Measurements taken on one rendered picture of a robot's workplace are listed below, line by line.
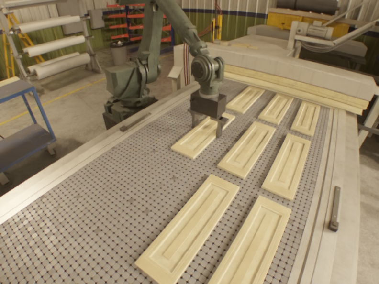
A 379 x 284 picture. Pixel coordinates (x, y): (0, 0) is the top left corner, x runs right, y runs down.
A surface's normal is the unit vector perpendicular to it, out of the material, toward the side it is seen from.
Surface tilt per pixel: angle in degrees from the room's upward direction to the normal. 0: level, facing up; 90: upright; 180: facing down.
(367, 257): 0
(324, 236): 0
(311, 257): 0
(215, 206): 11
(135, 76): 90
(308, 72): 90
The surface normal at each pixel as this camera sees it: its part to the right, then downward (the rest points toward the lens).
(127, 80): 0.65, 0.47
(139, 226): 0.00, -0.79
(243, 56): -0.57, 0.50
